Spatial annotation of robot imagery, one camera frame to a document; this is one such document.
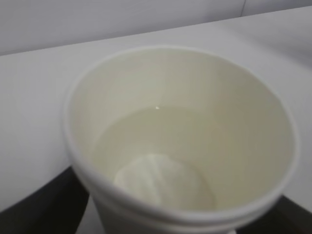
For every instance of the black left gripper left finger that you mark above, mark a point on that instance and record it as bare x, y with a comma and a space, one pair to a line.
56, 208

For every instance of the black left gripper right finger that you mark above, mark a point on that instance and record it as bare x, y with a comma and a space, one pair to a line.
286, 217

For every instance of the white paper cup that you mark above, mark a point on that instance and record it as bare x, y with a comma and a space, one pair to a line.
175, 140

